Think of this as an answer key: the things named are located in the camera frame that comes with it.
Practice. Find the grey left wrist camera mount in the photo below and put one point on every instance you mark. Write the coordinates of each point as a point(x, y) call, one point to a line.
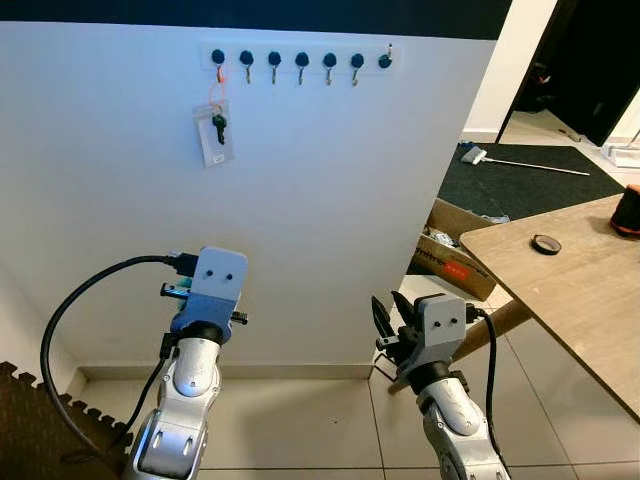
point(215, 285)

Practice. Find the black tape roll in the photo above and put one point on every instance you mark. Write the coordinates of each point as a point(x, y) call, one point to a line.
point(546, 244)

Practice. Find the light wooden table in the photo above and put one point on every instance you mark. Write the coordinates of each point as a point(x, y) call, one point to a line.
point(570, 290)

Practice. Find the brown foam puzzle mat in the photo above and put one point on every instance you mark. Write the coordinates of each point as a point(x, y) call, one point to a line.
point(40, 430)

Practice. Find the black floor mat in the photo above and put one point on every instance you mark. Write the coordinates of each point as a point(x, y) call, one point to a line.
point(540, 195)

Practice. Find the black and orange cylinder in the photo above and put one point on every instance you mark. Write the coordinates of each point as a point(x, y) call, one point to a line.
point(627, 210)

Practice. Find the clear plastic key tag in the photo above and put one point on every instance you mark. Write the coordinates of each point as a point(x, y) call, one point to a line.
point(203, 140)

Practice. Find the orange key loop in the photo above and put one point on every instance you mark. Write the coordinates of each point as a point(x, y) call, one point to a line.
point(212, 95)

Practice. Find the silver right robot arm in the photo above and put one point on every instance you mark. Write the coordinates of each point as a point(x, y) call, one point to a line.
point(455, 420)

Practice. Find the white wall hook rail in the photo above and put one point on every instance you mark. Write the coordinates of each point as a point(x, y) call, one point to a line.
point(300, 47)

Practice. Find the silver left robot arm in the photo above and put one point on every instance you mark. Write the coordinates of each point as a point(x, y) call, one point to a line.
point(185, 400)

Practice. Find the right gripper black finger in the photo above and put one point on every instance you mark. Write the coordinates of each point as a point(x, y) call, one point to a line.
point(382, 320)
point(404, 310)

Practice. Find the black headed key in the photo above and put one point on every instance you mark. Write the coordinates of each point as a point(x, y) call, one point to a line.
point(219, 125)

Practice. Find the brown cardboard box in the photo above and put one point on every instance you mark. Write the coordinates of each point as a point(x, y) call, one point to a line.
point(450, 262)

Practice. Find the round wooden table leg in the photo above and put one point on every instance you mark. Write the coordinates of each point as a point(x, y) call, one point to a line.
point(505, 320)

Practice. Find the black knob upturned metal hook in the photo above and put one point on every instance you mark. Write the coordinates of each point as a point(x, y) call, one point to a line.
point(384, 61)

